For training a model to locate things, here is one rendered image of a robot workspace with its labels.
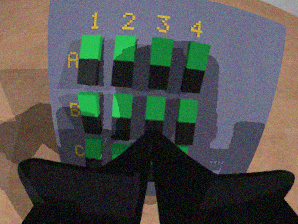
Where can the blue-grey switch panel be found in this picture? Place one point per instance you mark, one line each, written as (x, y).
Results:
(201, 73)

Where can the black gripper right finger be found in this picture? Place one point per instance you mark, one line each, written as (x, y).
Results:
(186, 191)

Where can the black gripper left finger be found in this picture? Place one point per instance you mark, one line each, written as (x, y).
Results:
(116, 190)

